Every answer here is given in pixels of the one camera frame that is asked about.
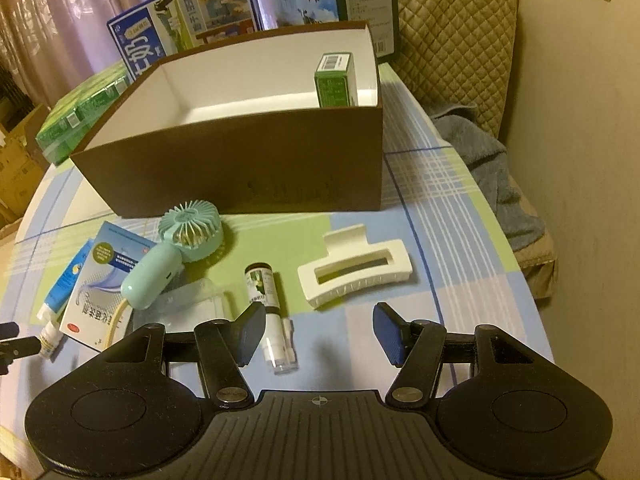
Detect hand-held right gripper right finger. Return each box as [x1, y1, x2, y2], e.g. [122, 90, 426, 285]
[372, 301, 538, 409]

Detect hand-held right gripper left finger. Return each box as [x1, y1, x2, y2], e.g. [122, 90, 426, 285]
[102, 302, 268, 409]

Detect clear plastic packet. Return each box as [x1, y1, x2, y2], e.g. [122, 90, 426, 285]
[127, 280, 236, 336]

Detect blue white medicine box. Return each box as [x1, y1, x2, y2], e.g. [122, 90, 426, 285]
[59, 221, 158, 351]

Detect brown cardboard box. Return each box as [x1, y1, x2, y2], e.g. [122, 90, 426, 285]
[69, 20, 385, 220]

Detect small white dropper bottle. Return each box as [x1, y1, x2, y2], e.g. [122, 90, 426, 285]
[39, 320, 66, 361]

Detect spray bottle with clear cap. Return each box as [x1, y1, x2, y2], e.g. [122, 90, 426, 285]
[243, 261, 299, 377]

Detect white hair claw clip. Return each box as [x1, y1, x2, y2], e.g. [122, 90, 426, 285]
[297, 224, 413, 311]

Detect blue ointment tube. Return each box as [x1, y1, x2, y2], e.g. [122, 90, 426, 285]
[36, 237, 96, 323]

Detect mint green handheld fan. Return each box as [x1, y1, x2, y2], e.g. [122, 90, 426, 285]
[121, 199, 227, 311]

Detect cardboard boxes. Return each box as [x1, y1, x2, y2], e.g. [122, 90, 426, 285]
[0, 102, 51, 221]

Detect grey towel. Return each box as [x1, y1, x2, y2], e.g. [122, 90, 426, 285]
[430, 102, 551, 253]

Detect green shrink-wrapped carton pack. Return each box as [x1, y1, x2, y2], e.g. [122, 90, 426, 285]
[35, 59, 132, 167]

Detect small green box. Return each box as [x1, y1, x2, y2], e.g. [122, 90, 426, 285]
[314, 52, 358, 108]

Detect beige quilted sofa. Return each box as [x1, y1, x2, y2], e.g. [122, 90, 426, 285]
[390, 0, 560, 306]

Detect blue milk carton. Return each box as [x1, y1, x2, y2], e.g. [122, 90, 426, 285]
[106, 0, 261, 86]

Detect white green milk carton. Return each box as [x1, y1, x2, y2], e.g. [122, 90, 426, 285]
[264, 0, 398, 64]

